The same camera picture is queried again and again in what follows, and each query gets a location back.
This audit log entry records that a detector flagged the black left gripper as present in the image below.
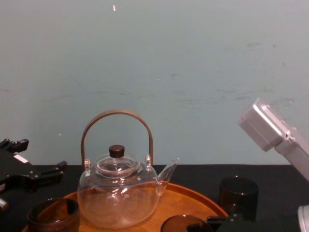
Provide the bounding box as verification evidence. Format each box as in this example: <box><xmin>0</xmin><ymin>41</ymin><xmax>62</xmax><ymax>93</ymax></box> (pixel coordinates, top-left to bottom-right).
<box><xmin>0</xmin><ymin>138</ymin><xmax>68</xmax><ymax>194</ymax></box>

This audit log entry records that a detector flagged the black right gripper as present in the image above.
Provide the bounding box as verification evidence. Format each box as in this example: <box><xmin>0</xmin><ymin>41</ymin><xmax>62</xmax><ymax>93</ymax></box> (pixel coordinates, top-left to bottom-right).
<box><xmin>187</xmin><ymin>212</ymin><xmax>245</xmax><ymax>232</ymax></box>

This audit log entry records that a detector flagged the round wooden tray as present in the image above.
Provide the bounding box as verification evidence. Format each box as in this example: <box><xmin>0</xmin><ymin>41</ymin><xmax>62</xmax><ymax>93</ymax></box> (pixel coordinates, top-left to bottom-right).
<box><xmin>21</xmin><ymin>182</ymin><xmax>229</xmax><ymax>232</ymax></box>

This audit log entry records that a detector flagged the black table cloth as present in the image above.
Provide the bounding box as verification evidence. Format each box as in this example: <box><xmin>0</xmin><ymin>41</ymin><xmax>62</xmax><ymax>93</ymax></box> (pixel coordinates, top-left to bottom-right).
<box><xmin>0</xmin><ymin>163</ymin><xmax>309</xmax><ymax>232</ymax></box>

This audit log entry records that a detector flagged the glass teapot lid dark knob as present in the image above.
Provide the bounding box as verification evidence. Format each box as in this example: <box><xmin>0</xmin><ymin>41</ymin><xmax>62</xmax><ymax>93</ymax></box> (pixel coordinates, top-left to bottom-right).
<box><xmin>96</xmin><ymin>144</ymin><xmax>141</xmax><ymax>177</ymax></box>

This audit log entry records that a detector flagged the clear glass teapot wooden handle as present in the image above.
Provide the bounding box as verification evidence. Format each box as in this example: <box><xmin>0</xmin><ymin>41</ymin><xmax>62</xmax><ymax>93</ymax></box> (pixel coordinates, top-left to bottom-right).
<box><xmin>77</xmin><ymin>109</ymin><xmax>180</xmax><ymax>230</ymax></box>

